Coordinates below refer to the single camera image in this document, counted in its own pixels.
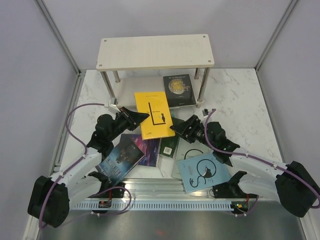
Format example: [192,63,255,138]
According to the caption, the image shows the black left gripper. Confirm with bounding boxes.
[107,106,150,141]

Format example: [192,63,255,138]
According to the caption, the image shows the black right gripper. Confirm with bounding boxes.
[170,114,216,150]

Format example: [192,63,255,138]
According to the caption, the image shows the dark green hardcover book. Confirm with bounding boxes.
[159,116,187,159]

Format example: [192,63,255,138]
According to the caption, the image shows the yellow paperback book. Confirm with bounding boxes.
[134,91,176,140]

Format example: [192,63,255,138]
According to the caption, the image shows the purple galaxy cover book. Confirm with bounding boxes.
[120,133,161,167]

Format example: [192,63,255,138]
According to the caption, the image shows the black Moon and Sixpence book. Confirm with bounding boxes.
[163,74,196,108]

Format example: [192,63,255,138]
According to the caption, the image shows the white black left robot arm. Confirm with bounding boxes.
[27,107,150,229]

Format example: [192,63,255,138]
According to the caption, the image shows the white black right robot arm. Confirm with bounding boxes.
[171,115,320,218]

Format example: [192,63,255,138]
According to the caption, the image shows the pale green thin book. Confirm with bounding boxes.
[171,138,211,179]

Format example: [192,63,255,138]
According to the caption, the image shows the dark Wuthering Heights book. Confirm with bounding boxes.
[96,139,145,187]

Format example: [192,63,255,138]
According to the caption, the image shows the light blue cat cover book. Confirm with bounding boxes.
[177,153,231,193]

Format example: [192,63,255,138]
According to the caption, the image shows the white two-tier wooden shelf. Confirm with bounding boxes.
[96,33,215,108]

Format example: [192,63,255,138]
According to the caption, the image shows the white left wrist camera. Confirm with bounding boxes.
[104,97,120,112]

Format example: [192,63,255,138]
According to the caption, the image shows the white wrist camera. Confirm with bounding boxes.
[202,108,209,117]
[104,97,120,112]

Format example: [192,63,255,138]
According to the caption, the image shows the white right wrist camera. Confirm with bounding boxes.
[202,108,209,117]

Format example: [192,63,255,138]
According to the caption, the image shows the aluminium frame post left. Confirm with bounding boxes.
[34,0,82,77]

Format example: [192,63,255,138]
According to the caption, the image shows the aluminium frame post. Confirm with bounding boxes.
[34,0,82,77]
[253,0,300,72]

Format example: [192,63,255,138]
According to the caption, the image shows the aluminium mounting rail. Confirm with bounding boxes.
[34,177,308,201]

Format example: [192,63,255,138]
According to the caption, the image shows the white slotted cable duct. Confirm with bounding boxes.
[73,200,234,211]

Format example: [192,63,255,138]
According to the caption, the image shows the aluminium frame post right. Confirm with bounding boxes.
[253,0,300,72]

